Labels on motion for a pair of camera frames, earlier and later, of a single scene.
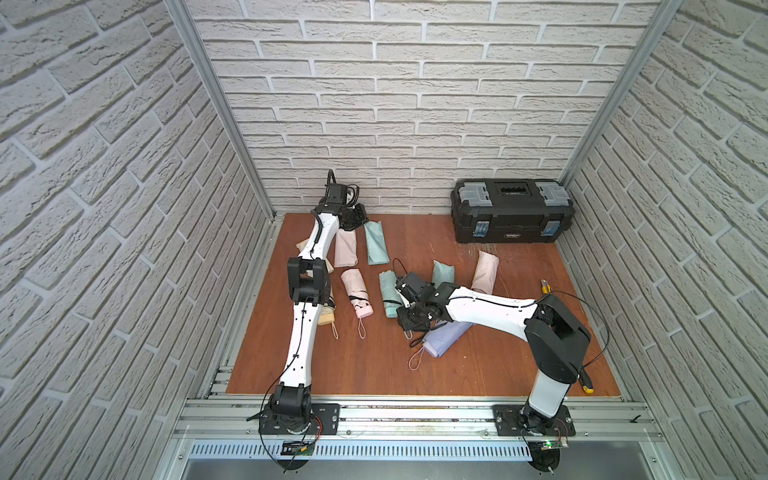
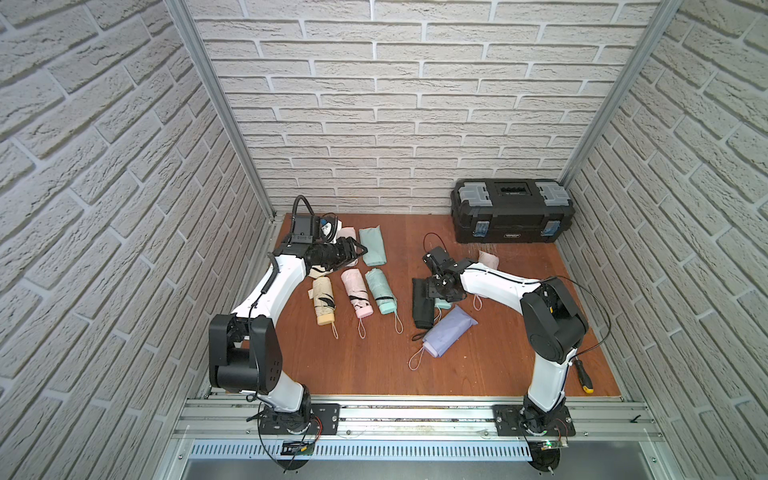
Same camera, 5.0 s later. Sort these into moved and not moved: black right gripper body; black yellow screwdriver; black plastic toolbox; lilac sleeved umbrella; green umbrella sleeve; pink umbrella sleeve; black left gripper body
Moved: black right gripper body; black left gripper body
Not moved: pink umbrella sleeve; lilac sleeved umbrella; black plastic toolbox; black yellow screwdriver; green umbrella sleeve
